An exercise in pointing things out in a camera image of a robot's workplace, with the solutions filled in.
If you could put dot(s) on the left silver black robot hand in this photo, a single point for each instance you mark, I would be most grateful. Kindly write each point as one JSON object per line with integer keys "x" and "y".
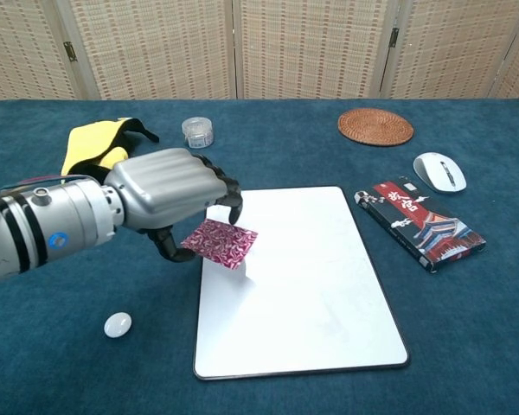
{"x": 164, "y": 186}

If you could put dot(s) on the pink patterned card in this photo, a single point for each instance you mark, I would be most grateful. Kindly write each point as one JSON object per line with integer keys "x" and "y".
{"x": 222, "y": 244}

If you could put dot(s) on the white rectangular board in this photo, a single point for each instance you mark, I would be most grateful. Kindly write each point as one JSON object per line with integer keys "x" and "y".
{"x": 311, "y": 294}

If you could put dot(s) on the clear plastic round jar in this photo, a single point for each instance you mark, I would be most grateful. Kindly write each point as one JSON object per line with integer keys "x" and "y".
{"x": 197, "y": 132}

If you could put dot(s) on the yellow black cloth mitt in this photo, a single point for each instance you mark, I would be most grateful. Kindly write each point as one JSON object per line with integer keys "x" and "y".
{"x": 88, "y": 140}

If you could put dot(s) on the woven folding screen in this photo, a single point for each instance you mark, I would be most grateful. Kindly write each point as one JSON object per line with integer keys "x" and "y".
{"x": 155, "y": 47}

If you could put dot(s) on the white round magnet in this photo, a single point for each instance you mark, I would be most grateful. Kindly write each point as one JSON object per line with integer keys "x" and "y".
{"x": 117, "y": 325}

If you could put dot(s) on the black screen hinge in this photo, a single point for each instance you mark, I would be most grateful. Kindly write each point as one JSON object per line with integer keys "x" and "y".
{"x": 71, "y": 51}
{"x": 394, "y": 38}

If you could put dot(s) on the blue table cloth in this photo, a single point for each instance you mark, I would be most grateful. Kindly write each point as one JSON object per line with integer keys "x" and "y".
{"x": 69, "y": 367}

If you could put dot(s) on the brown woven rattan coaster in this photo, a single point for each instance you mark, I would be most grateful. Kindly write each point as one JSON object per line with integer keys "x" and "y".
{"x": 376, "y": 126}

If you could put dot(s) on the red patterned packet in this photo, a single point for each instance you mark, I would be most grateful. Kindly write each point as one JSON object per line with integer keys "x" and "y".
{"x": 424, "y": 225}

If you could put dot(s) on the white computer mouse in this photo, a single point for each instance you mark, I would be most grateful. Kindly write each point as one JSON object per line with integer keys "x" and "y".
{"x": 439, "y": 170}

